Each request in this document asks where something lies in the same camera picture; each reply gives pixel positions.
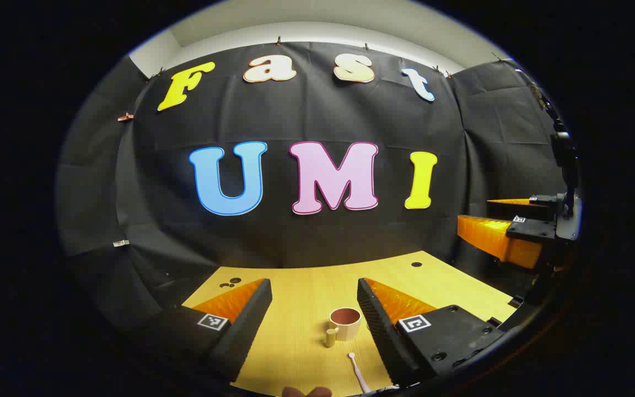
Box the black backdrop cloth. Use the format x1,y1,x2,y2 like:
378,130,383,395
56,41,572,334

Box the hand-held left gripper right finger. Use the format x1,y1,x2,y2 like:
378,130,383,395
357,277,508,387

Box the pink toothbrush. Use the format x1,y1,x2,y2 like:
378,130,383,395
348,352,373,394

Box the beige cup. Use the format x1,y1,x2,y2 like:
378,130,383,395
325,307,362,348

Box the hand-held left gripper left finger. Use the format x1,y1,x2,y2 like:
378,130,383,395
147,278,273,382

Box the wooden desktop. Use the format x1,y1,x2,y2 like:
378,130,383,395
182,251,516,397

